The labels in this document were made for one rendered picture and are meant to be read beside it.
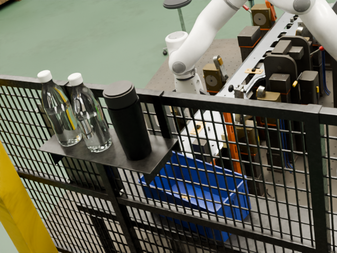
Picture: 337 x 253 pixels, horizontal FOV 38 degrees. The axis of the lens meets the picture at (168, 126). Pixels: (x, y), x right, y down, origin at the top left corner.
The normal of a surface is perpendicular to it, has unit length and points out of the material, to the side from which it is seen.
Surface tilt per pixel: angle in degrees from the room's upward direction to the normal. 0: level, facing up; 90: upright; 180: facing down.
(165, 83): 0
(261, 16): 90
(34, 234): 90
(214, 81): 90
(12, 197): 90
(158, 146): 0
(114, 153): 0
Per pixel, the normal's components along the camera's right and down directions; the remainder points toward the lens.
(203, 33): 0.40, -0.07
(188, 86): -0.42, 0.59
